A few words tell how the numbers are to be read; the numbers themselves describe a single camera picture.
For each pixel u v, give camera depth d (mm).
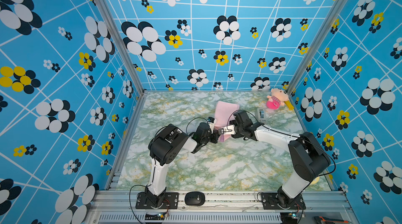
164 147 525
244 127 716
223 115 975
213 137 866
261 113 1019
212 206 722
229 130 806
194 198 724
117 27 865
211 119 879
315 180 764
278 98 1079
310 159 461
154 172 569
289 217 704
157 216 706
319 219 686
